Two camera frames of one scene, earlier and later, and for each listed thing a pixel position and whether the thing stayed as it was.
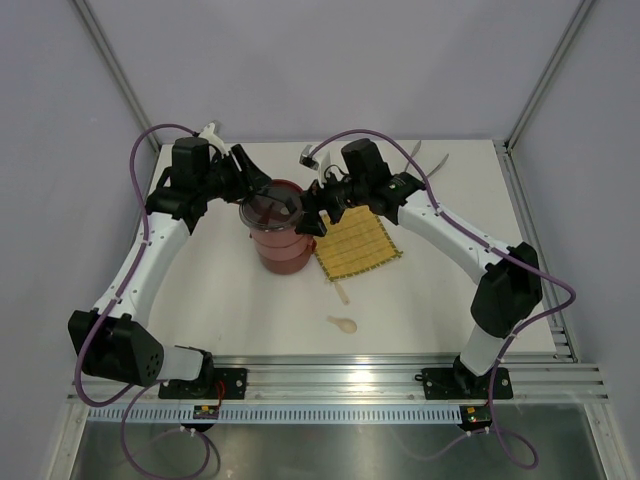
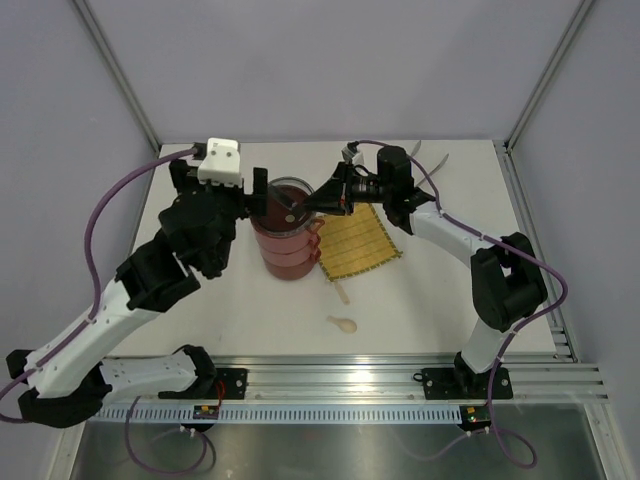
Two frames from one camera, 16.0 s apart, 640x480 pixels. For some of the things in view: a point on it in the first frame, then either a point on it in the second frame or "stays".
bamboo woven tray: x=357 y=242 stays
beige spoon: x=344 y=324 stays
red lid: x=286 y=182 to x=279 y=218
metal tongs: x=416 y=148 stays
